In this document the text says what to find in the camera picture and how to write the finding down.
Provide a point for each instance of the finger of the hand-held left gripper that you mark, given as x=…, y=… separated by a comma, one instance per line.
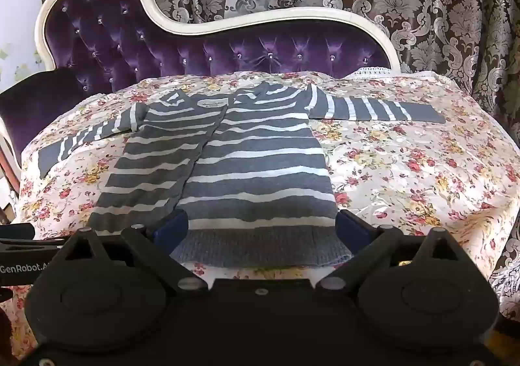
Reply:
x=16, y=231

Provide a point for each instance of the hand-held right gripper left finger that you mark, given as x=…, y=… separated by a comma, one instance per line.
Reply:
x=175, y=228

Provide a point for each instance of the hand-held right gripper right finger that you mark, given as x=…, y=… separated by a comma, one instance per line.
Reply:
x=352, y=228

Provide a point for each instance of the grey white striped sweater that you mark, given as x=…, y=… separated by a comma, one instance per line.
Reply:
x=252, y=163

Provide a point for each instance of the floral blanket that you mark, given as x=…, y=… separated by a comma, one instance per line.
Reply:
x=406, y=171

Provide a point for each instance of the white lace cloth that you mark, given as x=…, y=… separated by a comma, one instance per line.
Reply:
x=382, y=72

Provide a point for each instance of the purple tufted headboard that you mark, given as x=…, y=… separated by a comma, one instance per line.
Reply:
x=122, y=37

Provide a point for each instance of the brown damask curtain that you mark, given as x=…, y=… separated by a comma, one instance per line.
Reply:
x=426, y=4

